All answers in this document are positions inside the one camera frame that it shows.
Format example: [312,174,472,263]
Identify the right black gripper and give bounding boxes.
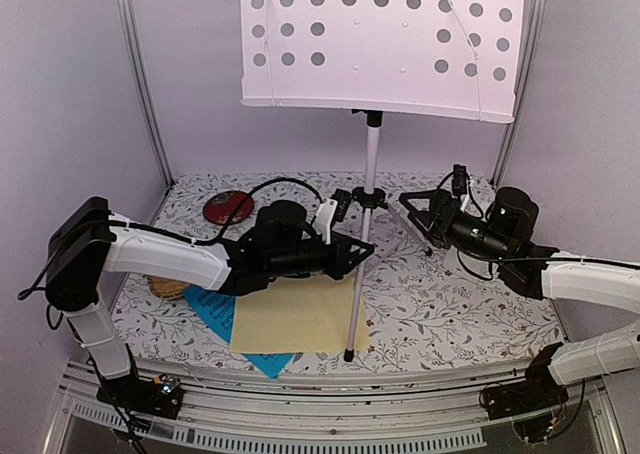
[400,189,513,266]

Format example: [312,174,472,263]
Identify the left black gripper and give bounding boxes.
[268,231,374,280]

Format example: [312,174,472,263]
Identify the yellow sheet music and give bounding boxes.
[230,274,356,355]

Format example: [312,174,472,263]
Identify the blue paper sheet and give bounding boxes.
[182,286,294,379]

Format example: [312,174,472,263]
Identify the silver tripod music stand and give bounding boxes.
[238,0,529,363]

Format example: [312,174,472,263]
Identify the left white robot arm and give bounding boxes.
[44,197,375,408]

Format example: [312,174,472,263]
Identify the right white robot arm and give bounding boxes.
[399,187,639,410]

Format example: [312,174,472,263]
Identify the floral table mat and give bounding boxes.
[113,172,563,376]

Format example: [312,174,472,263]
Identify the red floral plate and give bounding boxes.
[202,190,255,226]

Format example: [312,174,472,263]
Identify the woven bamboo tray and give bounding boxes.
[147,276,190,300]

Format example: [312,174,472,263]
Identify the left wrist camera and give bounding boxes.
[311,189,352,245]

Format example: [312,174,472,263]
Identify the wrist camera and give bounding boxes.
[451,164,471,212]
[311,189,352,245]

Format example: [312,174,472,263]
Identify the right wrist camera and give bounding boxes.
[451,164,471,212]

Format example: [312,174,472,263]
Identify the front aluminium rail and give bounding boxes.
[42,358,626,454]

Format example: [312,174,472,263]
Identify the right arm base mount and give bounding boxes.
[478,342,586,445]

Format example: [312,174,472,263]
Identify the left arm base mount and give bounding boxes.
[96,366,184,420]

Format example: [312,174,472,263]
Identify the right aluminium frame post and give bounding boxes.
[490,0,546,188]

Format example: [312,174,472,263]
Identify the aluminium frame post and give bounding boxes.
[490,0,546,188]
[116,0,175,189]

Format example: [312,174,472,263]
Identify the left aluminium frame post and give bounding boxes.
[116,0,175,189]

